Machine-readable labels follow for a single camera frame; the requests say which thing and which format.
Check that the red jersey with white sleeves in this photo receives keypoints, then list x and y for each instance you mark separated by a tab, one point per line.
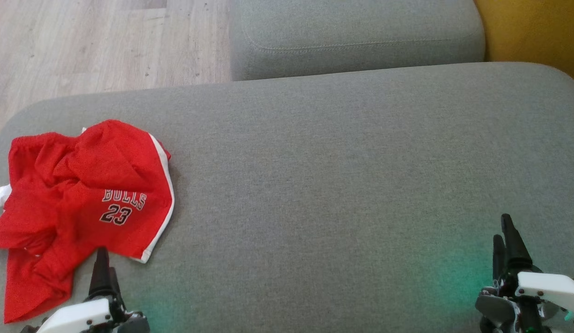
27	286

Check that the yellow sofa back cushion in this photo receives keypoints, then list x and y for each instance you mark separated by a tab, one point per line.
536	32

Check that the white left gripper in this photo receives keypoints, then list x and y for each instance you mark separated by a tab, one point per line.
78	317

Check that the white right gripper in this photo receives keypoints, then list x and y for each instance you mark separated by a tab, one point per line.
546	286

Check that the red shorts with white trim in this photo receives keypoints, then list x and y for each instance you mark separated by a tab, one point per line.
129	175

